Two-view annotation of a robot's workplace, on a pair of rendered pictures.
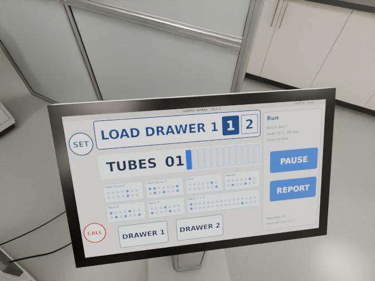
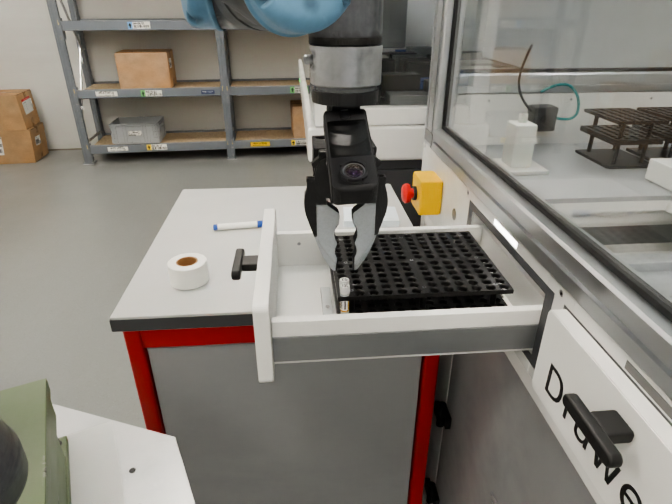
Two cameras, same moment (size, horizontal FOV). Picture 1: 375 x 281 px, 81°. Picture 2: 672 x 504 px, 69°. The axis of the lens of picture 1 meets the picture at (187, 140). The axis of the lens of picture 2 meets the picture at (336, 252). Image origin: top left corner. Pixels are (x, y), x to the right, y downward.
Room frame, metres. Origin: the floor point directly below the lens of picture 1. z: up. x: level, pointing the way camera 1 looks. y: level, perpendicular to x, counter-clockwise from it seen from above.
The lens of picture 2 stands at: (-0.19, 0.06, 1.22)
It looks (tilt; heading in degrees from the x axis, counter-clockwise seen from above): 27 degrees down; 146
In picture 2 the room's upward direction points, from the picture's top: straight up
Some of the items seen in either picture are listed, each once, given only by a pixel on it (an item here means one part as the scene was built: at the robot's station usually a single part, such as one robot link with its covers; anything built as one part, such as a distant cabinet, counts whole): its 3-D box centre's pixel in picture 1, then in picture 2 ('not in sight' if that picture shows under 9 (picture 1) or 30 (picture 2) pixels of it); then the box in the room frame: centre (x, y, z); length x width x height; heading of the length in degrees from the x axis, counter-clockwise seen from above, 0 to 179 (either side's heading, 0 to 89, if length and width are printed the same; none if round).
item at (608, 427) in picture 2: not in sight; (604, 427); (-0.32, 0.41, 0.91); 0.07 x 0.04 x 0.01; 151
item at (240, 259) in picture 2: not in sight; (247, 263); (-0.75, 0.29, 0.91); 0.07 x 0.04 x 0.01; 151
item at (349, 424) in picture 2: not in sight; (294, 365); (-1.08, 0.53, 0.38); 0.62 x 0.58 x 0.76; 151
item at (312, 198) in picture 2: not in sight; (324, 200); (-0.64, 0.34, 1.02); 0.05 x 0.02 x 0.09; 61
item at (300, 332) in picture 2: not in sight; (415, 282); (-0.63, 0.49, 0.86); 0.40 x 0.26 x 0.06; 61
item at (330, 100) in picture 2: not in sight; (343, 142); (-0.65, 0.38, 1.08); 0.09 x 0.08 x 0.12; 151
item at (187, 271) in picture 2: not in sight; (188, 270); (-1.00, 0.27, 0.78); 0.07 x 0.07 x 0.04
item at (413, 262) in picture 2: not in sight; (409, 279); (-0.64, 0.49, 0.87); 0.22 x 0.18 x 0.06; 61
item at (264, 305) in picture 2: not in sight; (268, 282); (-0.73, 0.31, 0.87); 0.29 x 0.02 x 0.11; 151
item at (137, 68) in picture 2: not in sight; (146, 68); (-4.65, 1.15, 0.72); 0.41 x 0.32 x 0.28; 64
